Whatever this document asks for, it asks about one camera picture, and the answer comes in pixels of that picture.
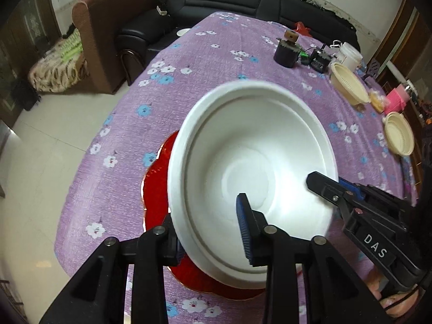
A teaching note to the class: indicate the dark grinder with wooden knob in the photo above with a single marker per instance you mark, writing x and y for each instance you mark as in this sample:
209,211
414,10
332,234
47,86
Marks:
285,54

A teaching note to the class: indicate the person's right hand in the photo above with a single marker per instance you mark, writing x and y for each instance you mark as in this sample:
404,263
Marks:
398,302

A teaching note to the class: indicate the printed blanket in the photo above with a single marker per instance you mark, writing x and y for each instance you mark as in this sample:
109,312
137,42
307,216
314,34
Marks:
57,67

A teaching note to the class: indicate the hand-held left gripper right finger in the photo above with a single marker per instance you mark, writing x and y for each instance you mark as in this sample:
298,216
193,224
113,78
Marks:
242,226

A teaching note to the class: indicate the red plastic bag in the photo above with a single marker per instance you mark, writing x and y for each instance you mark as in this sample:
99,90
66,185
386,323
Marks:
302,28

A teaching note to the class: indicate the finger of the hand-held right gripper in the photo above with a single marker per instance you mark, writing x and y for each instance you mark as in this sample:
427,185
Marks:
356,190
327,189

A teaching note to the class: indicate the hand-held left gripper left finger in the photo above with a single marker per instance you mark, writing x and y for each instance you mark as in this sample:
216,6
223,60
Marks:
170,243

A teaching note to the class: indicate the small white dish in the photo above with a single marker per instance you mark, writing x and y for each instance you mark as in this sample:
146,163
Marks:
183,32

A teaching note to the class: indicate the green packet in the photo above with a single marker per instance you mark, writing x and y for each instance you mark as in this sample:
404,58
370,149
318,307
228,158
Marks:
304,58

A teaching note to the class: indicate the purple floral tablecloth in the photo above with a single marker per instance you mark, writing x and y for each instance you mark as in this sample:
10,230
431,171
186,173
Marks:
209,60

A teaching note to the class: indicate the brown armchair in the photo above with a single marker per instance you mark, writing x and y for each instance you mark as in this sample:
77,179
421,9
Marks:
101,40

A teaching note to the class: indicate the large white bowl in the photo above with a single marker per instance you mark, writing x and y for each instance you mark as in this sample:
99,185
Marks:
236,141

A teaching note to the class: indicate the yellow snack bag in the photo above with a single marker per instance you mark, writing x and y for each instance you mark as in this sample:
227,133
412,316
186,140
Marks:
377,101

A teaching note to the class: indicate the beige ribbed bowl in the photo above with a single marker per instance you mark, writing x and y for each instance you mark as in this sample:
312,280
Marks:
400,138
349,82

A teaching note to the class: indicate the red gold-rimmed plate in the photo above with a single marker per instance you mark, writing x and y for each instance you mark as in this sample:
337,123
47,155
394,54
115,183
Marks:
157,189

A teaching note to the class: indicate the black electronic device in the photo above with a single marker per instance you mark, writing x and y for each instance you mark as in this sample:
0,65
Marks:
319,62

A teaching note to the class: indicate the white plastic jar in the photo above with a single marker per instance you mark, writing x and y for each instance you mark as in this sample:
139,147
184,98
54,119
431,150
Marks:
349,55

